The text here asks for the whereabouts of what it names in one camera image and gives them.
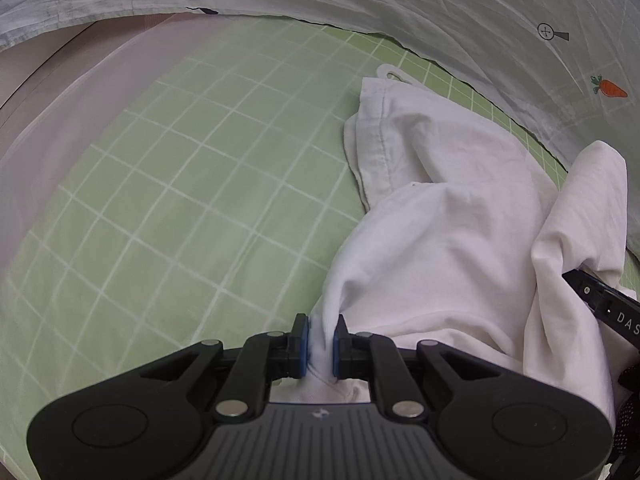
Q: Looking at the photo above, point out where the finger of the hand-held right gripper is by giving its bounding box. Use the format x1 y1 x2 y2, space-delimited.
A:
561 269 608 312

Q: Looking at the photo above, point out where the white shirt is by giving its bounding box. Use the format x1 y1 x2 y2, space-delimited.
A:
272 76 629 429

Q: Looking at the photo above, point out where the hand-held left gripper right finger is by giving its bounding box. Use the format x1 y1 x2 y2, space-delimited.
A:
332 313 504 422

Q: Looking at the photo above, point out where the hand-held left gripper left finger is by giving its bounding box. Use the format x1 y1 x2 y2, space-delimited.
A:
131 313 312 424

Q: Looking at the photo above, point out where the green checked mat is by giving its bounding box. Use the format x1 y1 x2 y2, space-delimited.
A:
0 16 640 480

